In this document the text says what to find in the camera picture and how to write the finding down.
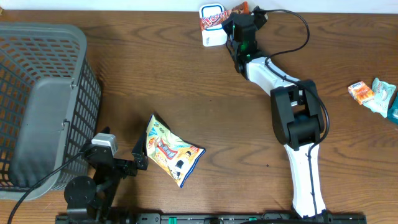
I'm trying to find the white barcode scanner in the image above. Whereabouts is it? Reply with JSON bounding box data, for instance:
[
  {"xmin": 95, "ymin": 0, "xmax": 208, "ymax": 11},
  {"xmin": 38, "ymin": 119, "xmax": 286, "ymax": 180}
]
[{"xmin": 199, "ymin": 3, "xmax": 227, "ymax": 47}]

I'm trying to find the small orange tissue box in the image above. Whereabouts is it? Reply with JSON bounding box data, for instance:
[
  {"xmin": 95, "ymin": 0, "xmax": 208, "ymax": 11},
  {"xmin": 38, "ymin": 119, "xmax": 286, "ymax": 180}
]
[{"xmin": 348, "ymin": 81, "xmax": 375, "ymax": 105}]

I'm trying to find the grey plastic basket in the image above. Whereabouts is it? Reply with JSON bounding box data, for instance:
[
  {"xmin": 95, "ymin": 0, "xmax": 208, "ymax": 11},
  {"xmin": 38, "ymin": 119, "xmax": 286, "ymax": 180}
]
[{"xmin": 1, "ymin": 22, "xmax": 101, "ymax": 201}]

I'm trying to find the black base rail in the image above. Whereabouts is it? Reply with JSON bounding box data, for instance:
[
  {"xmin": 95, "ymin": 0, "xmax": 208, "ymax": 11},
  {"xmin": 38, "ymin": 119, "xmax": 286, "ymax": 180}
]
[{"xmin": 55, "ymin": 212, "xmax": 367, "ymax": 224}]

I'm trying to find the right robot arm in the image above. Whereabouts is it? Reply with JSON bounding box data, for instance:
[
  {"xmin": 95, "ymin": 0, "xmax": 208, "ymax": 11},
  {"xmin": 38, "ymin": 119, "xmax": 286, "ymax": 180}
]
[{"xmin": 222, "ymin": 7, "xmax": 330, "ymax": 223}]

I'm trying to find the mint green wipes packet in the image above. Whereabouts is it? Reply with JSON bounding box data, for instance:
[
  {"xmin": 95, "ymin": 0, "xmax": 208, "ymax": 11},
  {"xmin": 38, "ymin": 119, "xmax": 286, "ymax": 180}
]
[{"xmin": 364, "ymin": 78, "xmax": 396, "ymax": 118}]

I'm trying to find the teal mouthwash bottle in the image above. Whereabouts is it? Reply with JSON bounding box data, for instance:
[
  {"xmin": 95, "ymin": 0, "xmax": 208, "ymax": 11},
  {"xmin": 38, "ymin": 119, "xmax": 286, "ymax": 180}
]
[{"xmin": 387, "ymin": 95, "xmax": 398, "ymax": 124}]

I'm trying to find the orange red snack bar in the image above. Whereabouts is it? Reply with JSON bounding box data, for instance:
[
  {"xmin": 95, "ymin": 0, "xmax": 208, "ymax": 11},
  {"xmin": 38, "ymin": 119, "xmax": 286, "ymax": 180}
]
[{"xmin": 200, "ymin": 1, "xmax": 249, "ymax": 31}]

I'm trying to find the large snack chip bag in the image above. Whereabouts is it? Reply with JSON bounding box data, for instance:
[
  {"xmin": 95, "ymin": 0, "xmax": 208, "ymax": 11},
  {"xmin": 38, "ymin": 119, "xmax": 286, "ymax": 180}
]
[{"xmin": 144, "ymin": 114, "xmax": 206, "ymax": 188}]

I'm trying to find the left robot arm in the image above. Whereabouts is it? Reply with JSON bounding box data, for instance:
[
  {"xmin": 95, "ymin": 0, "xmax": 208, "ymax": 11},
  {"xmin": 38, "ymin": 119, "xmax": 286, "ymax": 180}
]
[{"xmin": 55, "ymin": 127, "xmax": 149, "ymax": 223}]

